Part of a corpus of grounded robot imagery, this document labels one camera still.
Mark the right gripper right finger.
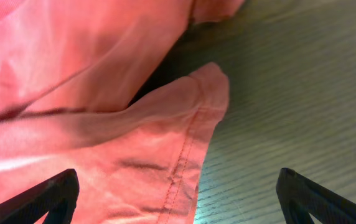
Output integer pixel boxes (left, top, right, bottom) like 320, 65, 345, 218
276, 168, 356, 224

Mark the red soccer t-shirt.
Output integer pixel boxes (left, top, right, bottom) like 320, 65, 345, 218
0, 0, 241, 223

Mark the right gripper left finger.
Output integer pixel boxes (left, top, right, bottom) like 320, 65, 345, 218
0, 169, 80, 224

